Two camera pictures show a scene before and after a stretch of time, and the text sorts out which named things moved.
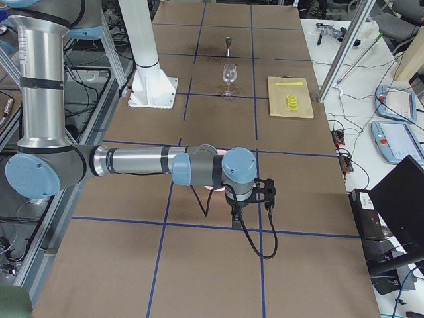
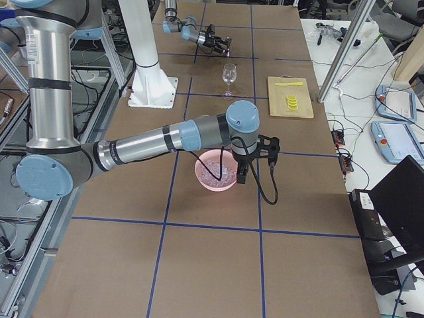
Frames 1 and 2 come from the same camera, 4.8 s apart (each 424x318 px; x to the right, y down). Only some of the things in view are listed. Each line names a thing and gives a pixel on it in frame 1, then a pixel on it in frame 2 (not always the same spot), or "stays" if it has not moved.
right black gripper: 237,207 to 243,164
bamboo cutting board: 289,97 stays
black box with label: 370,223 stays
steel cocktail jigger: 228,40 stays
